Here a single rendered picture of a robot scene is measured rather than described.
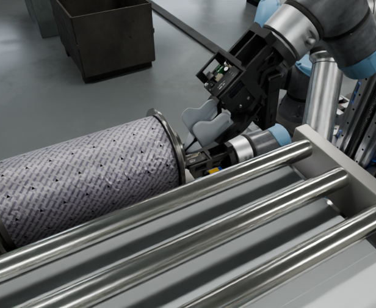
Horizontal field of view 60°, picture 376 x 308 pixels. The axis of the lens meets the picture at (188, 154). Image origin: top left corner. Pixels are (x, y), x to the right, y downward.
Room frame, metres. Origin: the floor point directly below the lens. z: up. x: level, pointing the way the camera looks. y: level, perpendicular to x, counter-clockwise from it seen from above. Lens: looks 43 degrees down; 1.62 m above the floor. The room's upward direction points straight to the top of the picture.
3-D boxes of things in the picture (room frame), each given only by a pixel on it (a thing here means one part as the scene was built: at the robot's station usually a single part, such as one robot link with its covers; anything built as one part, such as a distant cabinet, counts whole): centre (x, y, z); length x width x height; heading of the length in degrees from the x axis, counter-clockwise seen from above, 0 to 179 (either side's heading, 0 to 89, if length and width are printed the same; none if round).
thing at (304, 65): (1.11, -0.44, 0.98); 0.13 x 0.12 x 0.14; 76
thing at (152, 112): (0.40, 0.04, 1.25); 0.15 x 0.01 x 0.15; 27
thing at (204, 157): (0.50, -0.04, 1.12); 0.12 x 0.08 x 0.09; 117
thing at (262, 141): (0.58, -0.18, 1.11); 0.11 x 0.08 x 0.09; 117
